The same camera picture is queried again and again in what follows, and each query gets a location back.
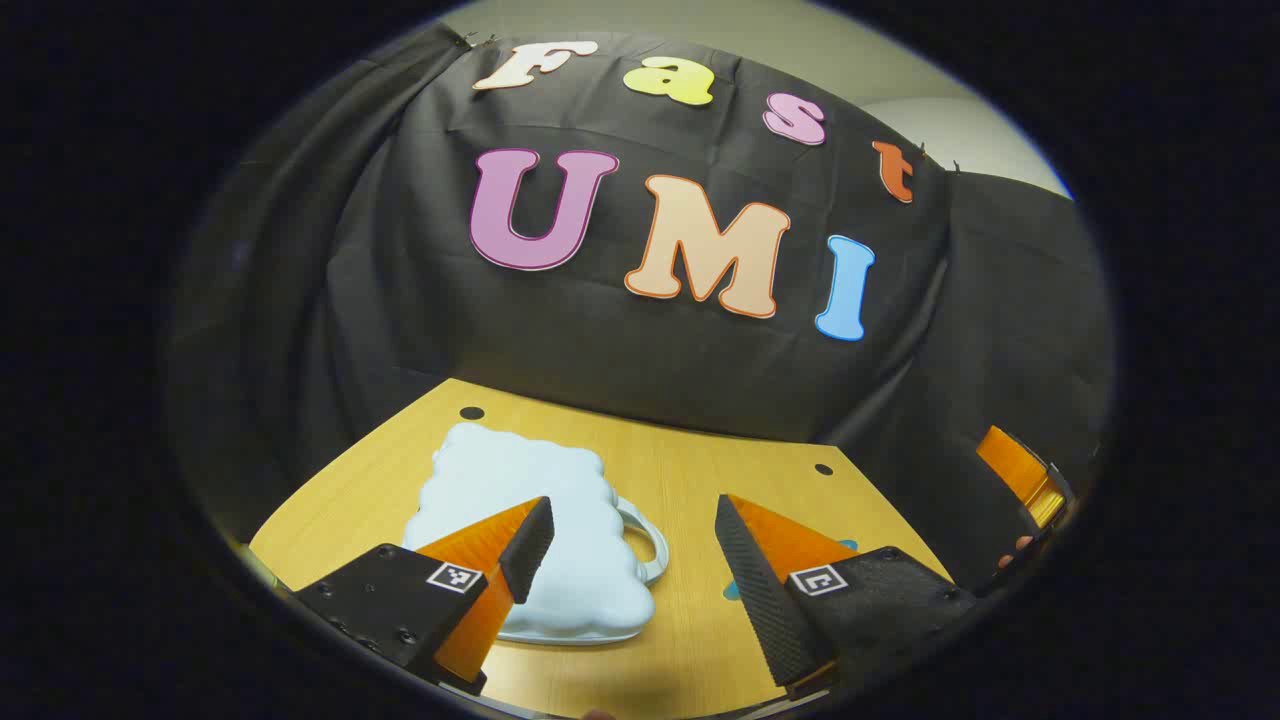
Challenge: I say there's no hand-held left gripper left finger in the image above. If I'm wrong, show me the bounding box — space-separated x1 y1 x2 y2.
293 495 556 698

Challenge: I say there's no light blue suitcase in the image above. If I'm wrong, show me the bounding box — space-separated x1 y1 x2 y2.
402 422 669 646

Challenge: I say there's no black backdrop cloth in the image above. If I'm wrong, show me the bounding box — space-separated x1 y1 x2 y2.
170 25 1116 591

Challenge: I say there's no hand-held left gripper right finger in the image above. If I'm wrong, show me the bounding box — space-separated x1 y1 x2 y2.
714 493 979 702

